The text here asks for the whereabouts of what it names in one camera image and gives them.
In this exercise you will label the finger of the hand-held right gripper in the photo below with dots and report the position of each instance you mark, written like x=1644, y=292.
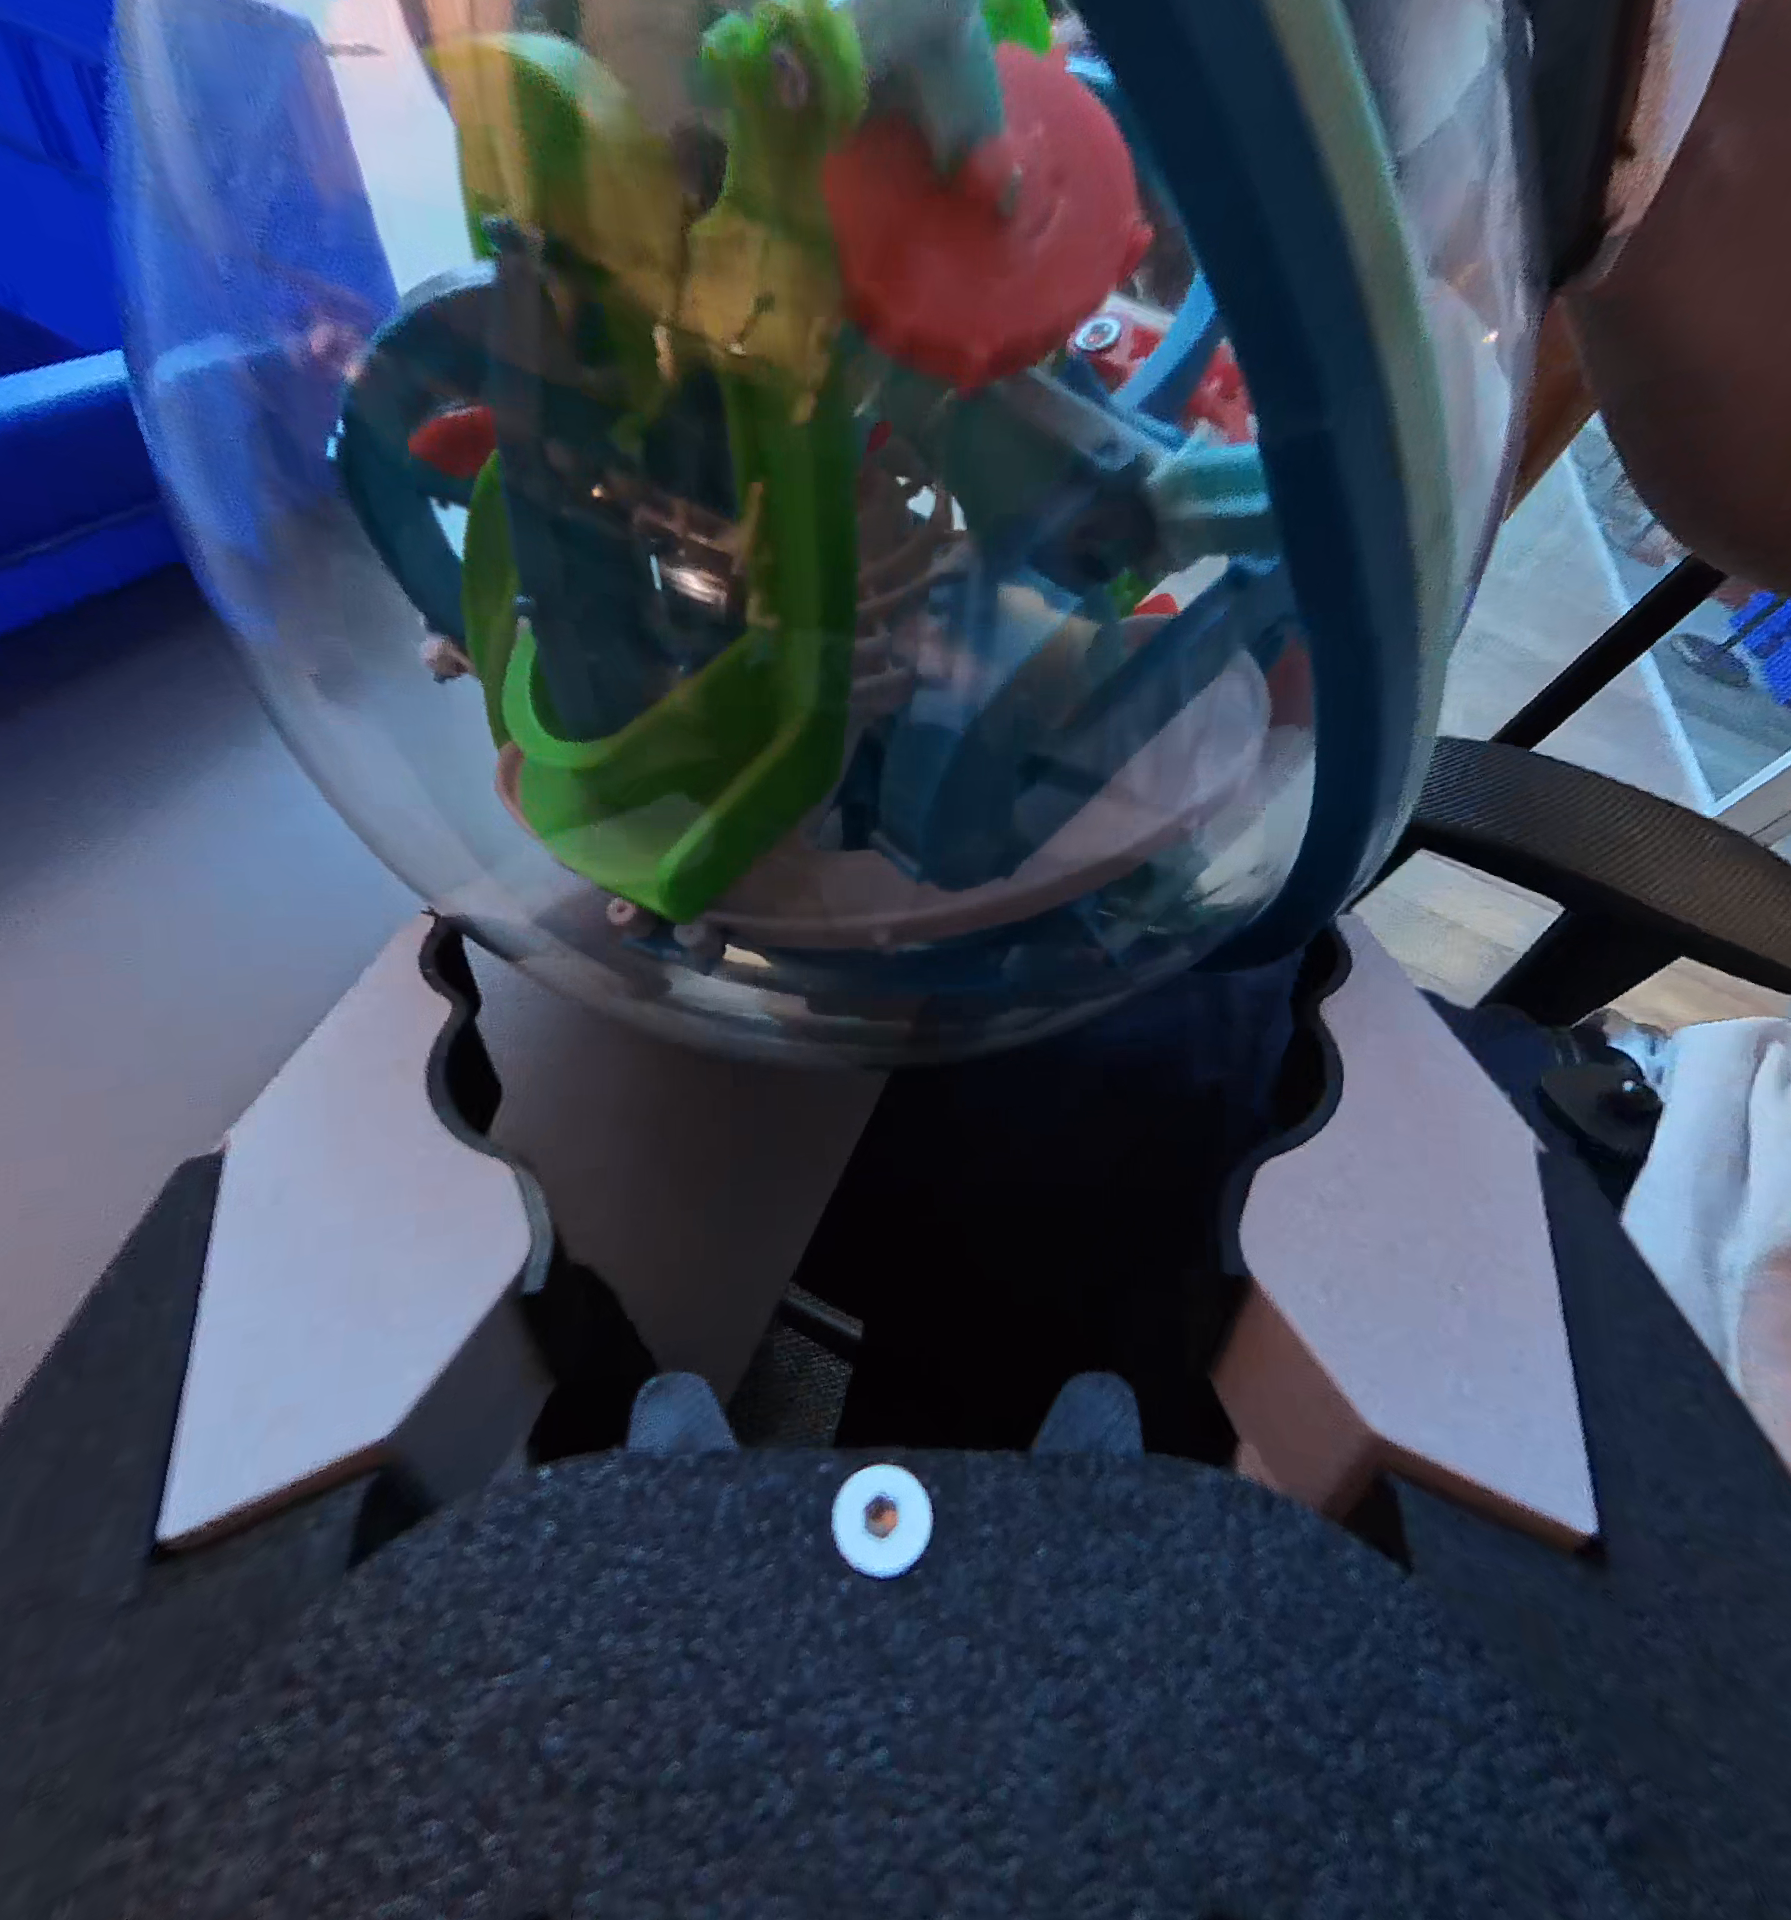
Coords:
x=1600, y=135

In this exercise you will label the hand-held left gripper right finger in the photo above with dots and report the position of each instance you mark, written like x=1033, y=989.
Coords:
x=1420, y=1290

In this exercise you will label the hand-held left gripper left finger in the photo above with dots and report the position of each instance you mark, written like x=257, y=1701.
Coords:
x=341, y=1290

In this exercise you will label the clear plastic maze ball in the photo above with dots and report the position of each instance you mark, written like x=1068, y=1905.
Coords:
x=774, y=525

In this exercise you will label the black office chair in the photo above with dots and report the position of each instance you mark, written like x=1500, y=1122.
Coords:
x=1616, y=854

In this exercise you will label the blue plastic bin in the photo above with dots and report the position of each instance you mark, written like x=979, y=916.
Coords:
x=25, y=450

